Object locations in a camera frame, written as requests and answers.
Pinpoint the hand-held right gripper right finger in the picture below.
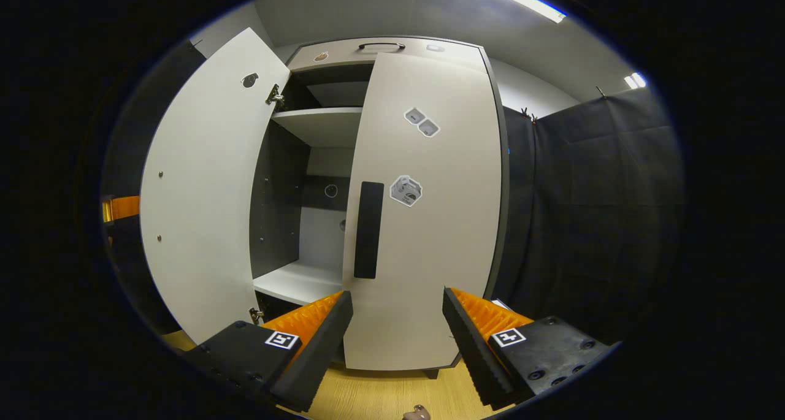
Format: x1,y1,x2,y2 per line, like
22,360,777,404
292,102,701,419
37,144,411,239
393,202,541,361
442,287,614,410

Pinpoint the white cabinet shelf board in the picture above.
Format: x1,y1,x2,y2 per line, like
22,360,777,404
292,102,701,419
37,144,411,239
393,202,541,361
270,106,364,149
253,259,345,307

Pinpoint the black door handle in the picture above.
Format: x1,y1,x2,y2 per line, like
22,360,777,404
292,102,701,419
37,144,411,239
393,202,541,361
353,181,385,280

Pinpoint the white and grey cabinet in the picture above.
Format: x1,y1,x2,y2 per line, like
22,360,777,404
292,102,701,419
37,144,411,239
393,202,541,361
248,36,511,381

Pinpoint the white cabinet door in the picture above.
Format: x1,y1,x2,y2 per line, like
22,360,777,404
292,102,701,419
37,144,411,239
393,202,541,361
139,27,292,345
341,52,505,372

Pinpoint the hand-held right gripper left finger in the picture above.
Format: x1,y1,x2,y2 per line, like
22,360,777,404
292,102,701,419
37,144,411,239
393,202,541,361
184,290,354,413

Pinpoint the white cabinet drawer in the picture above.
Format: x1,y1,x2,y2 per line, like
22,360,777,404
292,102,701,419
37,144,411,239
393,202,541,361
287,37,488,73

